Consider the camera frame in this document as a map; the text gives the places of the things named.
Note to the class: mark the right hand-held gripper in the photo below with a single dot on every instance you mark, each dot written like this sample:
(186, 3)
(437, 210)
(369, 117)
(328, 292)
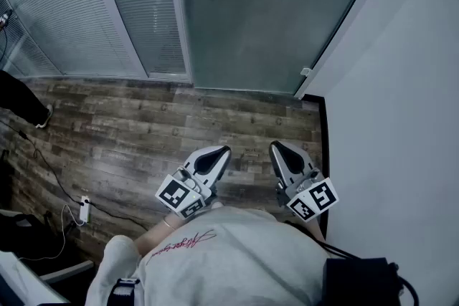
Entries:
(312, 200)

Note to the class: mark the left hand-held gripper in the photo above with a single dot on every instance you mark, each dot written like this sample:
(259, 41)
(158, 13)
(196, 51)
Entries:
(179, 193)

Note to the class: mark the black chest pack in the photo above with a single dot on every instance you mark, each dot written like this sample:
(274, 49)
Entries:
(358, 283)

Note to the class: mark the frosted glass door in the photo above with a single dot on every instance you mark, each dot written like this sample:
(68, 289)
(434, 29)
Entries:
(258, 28)

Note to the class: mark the white power strip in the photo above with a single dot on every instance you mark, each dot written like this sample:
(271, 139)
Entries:
(84, 211)

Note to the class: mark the person's white shoe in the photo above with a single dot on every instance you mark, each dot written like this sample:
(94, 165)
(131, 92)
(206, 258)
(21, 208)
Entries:
(217, 205)

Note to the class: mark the black office chair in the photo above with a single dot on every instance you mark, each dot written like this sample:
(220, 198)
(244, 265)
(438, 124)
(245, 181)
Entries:
(32, 236)

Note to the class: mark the person's grey sweatshirt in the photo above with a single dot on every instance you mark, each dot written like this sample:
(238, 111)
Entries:
(222, 261)

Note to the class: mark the grey metal table leg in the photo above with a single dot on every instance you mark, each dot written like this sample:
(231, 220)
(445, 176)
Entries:
(68, 270)

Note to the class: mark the black baseboard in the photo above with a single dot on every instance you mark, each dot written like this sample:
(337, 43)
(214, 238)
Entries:
(325, 154)

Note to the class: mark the white table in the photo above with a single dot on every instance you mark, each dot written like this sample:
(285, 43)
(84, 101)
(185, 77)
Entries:
(21, 279)

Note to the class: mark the person's left forearm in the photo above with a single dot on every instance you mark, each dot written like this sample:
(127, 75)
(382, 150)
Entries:
(157, 233)

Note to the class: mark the person's right forearm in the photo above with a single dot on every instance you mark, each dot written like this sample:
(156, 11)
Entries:
(317, 227)

